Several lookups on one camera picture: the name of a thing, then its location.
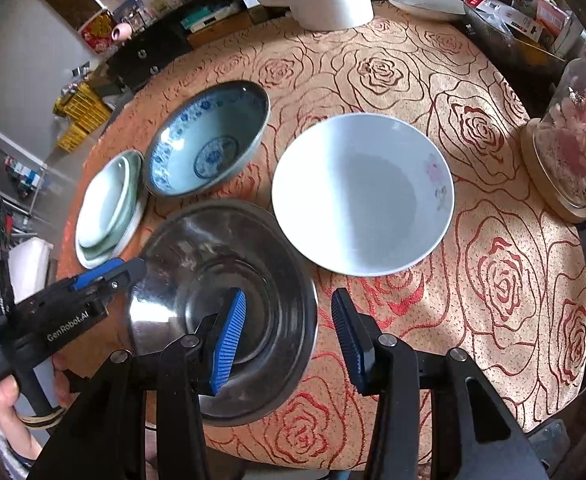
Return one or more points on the blue patterned porcelain bowl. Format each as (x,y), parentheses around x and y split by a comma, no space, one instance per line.
(208,139)

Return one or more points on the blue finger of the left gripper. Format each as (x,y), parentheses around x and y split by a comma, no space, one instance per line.
(85,279)

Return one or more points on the small white dish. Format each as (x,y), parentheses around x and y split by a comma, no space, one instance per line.
(104,199)

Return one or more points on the yellow crates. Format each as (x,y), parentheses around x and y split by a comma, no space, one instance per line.
(85,112)

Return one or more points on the black drawer cabinet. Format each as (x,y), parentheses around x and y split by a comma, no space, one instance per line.
(147,54)

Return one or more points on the person's left hand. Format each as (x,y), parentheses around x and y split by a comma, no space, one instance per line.
(19,437)

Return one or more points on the metal tray with boxes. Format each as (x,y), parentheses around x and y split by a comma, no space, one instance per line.
(520,41)

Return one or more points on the rose patterned tablecloth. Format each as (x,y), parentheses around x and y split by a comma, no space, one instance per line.
(508,282)

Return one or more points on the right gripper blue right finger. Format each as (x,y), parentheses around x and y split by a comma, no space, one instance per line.
(355,332)

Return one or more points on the white floral plate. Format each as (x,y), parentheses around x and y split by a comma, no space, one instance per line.
(363,195)

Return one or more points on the small green rimmed plate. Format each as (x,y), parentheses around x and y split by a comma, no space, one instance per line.
(114,244)

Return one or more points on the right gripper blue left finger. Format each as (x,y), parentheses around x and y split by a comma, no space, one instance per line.
(224,337)

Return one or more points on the pink round gadget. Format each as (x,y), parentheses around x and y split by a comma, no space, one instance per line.
(121,33)

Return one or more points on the white plate at back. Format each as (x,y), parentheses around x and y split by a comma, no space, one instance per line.
(432,10)

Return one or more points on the glass dome with rose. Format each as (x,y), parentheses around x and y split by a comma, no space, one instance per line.
(554,146)

